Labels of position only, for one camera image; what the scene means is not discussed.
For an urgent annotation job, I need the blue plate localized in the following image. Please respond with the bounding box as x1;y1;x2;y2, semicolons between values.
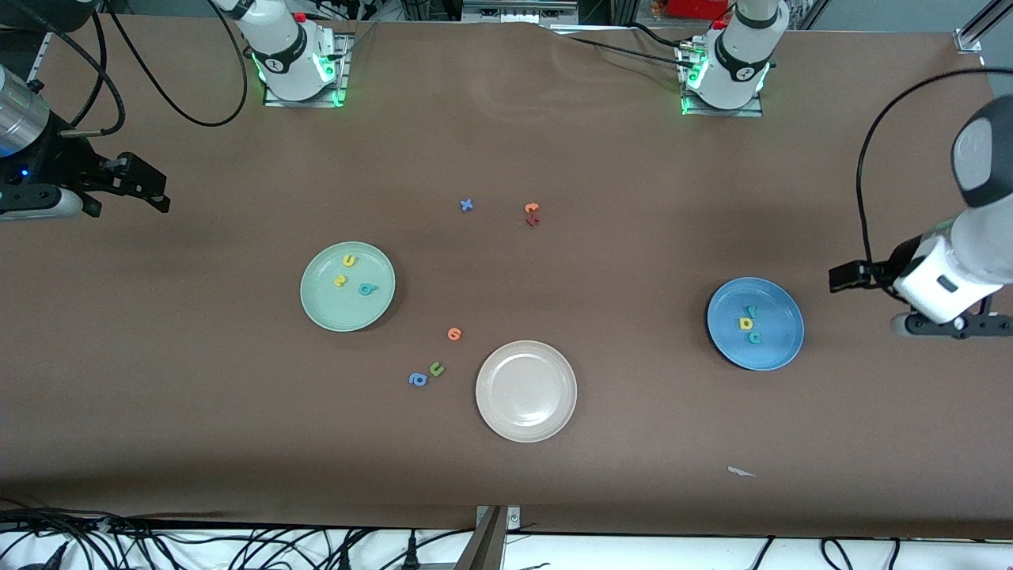
707;276;805;371

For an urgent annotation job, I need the beige plate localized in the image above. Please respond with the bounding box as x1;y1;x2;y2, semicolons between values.
475;340;579;443

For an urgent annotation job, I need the aluminium frame profile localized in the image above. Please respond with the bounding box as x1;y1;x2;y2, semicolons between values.
955;0;1013;53

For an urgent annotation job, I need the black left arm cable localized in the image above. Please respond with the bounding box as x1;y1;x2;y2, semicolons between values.
856;67;1013;274

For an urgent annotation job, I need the green plate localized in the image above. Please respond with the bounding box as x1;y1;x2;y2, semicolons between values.
300;241;396;333

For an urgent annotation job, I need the black cable on table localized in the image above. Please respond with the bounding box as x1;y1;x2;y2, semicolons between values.
629;22;693;50
563;35;688;70

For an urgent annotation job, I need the grey metal box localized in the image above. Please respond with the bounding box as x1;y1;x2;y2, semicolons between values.
463;0;579;25

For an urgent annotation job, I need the black looping arm cable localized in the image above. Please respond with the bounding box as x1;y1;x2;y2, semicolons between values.
103;0;249;127

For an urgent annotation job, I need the red object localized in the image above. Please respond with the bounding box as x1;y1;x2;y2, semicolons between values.
667;0;730;21

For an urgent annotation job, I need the metal table bracket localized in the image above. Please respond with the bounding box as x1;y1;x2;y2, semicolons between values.
455;505;522;570

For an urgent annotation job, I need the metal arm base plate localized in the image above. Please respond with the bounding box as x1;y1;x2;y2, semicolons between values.
264;32;350;108
679;40;764;118

